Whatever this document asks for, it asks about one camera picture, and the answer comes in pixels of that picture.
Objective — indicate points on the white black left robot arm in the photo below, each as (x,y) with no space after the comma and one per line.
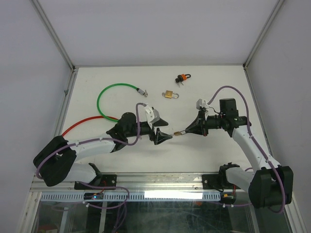
(59,160)

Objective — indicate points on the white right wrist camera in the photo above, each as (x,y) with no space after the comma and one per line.
(202,104)

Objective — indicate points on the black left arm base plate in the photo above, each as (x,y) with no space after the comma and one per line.
(99,182)

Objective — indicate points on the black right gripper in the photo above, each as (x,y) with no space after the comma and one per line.
(198,126)

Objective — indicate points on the orange black padlock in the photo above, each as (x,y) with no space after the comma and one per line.
(181,78)

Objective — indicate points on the large brass padlock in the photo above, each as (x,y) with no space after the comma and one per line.
(170,95)

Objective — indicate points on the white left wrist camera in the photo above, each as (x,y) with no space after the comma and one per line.
(152,115)

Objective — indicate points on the green cable lock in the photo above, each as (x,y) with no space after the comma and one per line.
(116,98)

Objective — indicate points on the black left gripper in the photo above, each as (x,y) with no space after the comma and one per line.
(160,136)

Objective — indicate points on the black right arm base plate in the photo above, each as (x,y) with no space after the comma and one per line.
(213,181)

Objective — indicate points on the aluminium mounting rail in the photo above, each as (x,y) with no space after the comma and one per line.
(159,181)

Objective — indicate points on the red cable lock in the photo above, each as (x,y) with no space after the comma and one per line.
(90,126)

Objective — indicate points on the small brass long-shackle padlock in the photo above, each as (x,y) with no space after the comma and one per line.
(179,133)

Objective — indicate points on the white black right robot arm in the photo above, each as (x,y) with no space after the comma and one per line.
(269,184)

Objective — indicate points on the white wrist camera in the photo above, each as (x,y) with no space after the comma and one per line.
(202,104)
(152,115)

